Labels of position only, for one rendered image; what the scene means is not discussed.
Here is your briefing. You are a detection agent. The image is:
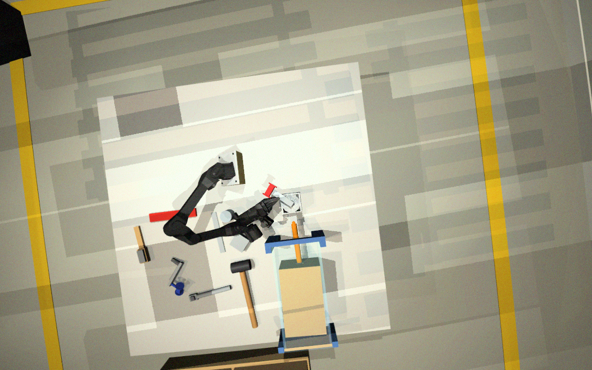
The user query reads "clear-panelled cubby with blue corner posts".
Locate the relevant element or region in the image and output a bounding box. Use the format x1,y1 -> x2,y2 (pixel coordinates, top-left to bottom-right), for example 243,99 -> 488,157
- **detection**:
265,241 -> 338,354

